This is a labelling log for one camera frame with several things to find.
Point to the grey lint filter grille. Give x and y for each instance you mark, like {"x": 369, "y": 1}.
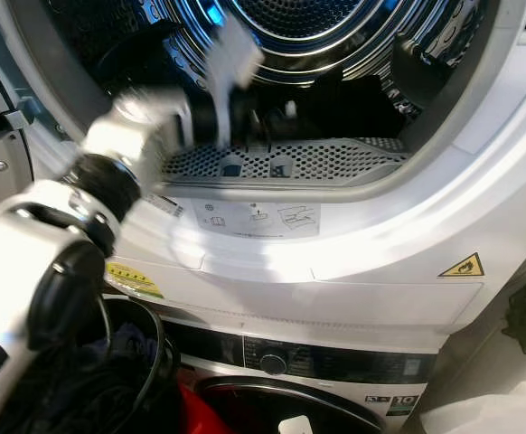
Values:
{"x": 317, "y": 161}

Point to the red garment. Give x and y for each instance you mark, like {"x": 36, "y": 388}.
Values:
{"x": 198, "y": 414}

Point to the black garment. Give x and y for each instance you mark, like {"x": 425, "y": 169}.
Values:
{"x": 353, "y": 113}

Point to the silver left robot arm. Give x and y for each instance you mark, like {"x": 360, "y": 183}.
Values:
{"x": 19, "y": 262}

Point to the white instruction sticker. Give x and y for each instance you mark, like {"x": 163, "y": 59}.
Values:
{"x": 254, "y": 219}

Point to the black washer control knob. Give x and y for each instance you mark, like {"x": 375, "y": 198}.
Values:
{"x": 274, "y": 364}

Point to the white tumble dryer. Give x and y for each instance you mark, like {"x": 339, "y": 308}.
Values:
{"x": 344, "y": 298}

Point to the white washing machine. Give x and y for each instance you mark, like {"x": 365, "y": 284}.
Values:
{"x": 335, "y": 366}

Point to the yellow oval sticker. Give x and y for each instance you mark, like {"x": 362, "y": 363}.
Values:
{"x": 132, "y": 280}

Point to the yellow triangle warning sticker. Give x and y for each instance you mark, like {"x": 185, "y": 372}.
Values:
{"x": 464, "y": 268}

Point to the small white object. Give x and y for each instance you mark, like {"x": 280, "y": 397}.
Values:
{"x": 295, "y": 426}

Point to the perforated steel dryer drum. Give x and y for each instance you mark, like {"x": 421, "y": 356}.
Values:
{"x": 299, "y": 18}

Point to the white plastic bag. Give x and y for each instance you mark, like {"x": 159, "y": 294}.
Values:
{"x": 489, "y": 411}

